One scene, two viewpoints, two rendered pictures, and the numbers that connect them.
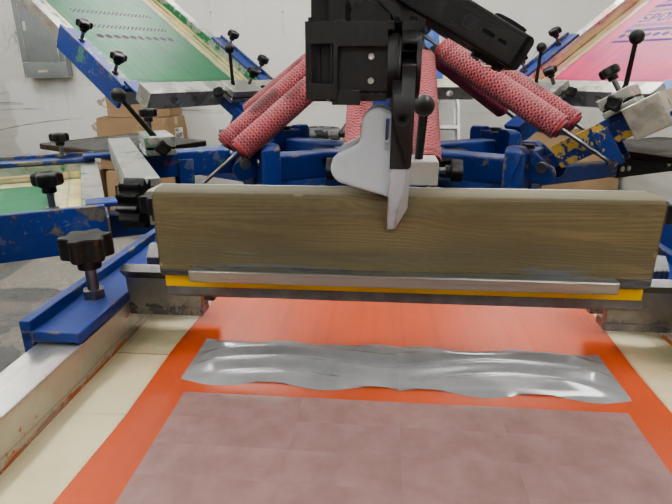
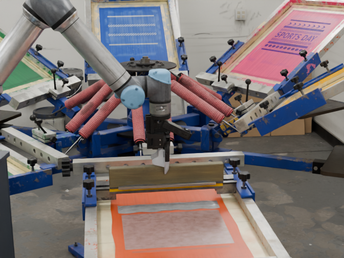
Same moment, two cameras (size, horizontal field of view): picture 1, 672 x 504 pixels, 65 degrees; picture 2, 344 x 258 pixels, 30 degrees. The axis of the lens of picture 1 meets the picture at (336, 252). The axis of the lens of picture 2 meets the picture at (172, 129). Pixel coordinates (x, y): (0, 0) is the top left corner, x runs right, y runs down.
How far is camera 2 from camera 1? 1.84 m
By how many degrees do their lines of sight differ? 12
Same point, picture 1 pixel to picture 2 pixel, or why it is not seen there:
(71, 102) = not seen: outside the picture
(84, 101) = not seen: outside the picture
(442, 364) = (179, 205)
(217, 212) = (124, 173)
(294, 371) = (145, 209)
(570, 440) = (205, 214)
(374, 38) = (160, 136)
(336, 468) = (160, 221)
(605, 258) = (212, 176)
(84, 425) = (105, 221)
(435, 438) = (178, 216)
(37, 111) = not seen: outside the picture
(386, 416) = (168, 214)
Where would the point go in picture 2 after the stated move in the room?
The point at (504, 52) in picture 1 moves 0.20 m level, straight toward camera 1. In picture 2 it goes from (186, 137) to (182, 154)
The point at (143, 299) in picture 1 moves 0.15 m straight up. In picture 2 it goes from (100, 196) to (98, 156)
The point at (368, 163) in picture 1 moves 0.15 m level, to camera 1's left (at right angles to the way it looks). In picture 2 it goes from (160, 160) to (117, 164)
